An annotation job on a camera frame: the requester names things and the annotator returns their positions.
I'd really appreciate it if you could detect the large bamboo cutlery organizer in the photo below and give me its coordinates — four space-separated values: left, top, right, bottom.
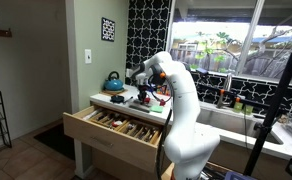
116 118 163 145

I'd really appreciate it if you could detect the steel sink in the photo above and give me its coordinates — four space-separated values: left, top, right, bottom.
197 107 284 146

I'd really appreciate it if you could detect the red cloth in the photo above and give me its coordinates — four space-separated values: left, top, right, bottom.
142 96 167 107

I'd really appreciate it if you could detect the white counter leg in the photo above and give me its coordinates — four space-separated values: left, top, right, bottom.
73 139 94 179

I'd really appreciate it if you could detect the black round dish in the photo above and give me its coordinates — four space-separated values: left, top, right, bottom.
110 94 126 104

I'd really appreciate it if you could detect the light wooden drawer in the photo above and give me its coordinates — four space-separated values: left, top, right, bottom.
62 103 165 174

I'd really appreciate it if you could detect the small bamboo cutlery organizer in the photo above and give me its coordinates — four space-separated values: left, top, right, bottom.
88 109 131 132

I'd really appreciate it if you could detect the black tripod pole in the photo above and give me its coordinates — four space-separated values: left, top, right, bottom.
243 51 292 177

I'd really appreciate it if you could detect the square wooden trivet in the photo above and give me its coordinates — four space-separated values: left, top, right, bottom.
100 88 128 98

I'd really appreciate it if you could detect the steel tablespoon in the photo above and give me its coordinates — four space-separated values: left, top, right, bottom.
140 128 154 141

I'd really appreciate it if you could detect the wooden robot stand top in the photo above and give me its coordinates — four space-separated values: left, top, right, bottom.
161 162 175 180

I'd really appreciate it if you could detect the black corrugated cable conduit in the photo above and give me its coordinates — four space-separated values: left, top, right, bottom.
147 74 174 180

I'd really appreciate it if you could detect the blue plastic object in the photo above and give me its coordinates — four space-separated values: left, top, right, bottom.
223 170 255 180

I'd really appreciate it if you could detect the teal kettle black handle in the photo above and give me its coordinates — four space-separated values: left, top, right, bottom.
103 70 125 93

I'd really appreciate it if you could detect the dark floor mat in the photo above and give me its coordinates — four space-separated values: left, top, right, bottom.
33 123 76 162

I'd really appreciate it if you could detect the metal drawer handle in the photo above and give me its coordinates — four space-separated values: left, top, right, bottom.
90 135 114 149

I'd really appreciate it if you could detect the white light switch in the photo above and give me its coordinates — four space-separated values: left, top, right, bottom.
84 48 93 65

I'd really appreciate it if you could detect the white window frame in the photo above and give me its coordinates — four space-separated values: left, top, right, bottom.
165 0 292 88

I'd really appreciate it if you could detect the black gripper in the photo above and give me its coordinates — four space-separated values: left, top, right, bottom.
137 79 152 105

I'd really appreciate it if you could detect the steel teaspoon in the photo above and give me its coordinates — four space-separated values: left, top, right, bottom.
124 123 137 134

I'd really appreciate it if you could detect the black white patterned wall art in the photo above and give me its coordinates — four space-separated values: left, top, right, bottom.
101 16 116 43

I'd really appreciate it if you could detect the colourful pot holder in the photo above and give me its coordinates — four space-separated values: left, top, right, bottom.
156 84 170 97

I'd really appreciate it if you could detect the dark blue sill object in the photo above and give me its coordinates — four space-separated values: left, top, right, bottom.
195 67 210 76

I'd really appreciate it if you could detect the steel faucet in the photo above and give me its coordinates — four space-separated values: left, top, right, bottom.
216 73 234 110

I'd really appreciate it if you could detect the white plastic item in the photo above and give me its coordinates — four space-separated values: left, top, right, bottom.
82 108 104 122

